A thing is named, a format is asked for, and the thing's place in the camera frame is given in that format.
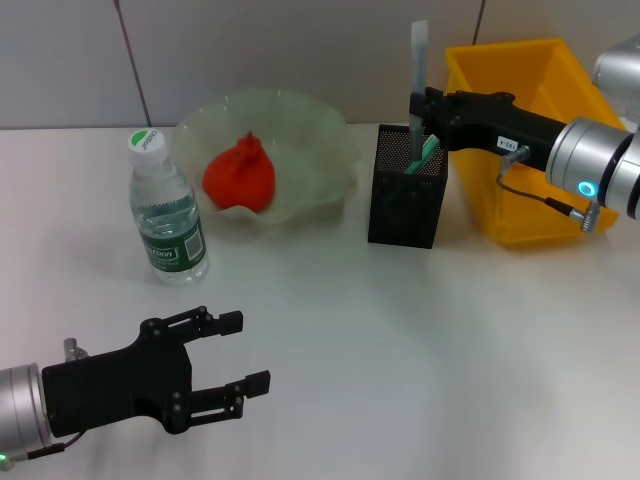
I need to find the yellow plastic bin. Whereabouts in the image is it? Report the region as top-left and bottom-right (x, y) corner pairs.
(443, 37), (626, 250)

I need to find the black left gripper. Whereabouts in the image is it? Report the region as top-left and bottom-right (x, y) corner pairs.
(42, 305), (272, 436)

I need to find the clear water bottle green label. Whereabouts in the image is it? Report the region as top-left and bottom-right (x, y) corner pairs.
(128, 127), (210, 286)

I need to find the green utility knife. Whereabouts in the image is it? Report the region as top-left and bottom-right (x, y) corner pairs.
(403, 135), (441, 176)

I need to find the green translucent fruit plate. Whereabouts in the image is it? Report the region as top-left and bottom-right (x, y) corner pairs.
(172, 88), (361, 226)

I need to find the left arm grey cable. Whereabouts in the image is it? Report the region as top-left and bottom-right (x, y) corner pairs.
(27, 430), (87, 460)

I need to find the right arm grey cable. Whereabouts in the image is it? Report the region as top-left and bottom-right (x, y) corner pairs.
(497, 146), (601, 232)

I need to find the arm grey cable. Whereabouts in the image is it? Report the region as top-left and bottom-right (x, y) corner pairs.
(27, 430), (87, 460)
(497, 146), (601, 232)

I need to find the black mesh pen holder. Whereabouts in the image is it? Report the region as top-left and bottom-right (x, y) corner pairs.
(367, 123), (450, 250)

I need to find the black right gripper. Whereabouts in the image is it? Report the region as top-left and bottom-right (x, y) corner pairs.
(409, 88), (569, 170)

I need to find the silver pen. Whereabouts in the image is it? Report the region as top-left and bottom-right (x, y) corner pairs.
(409, 20), (430, 162)

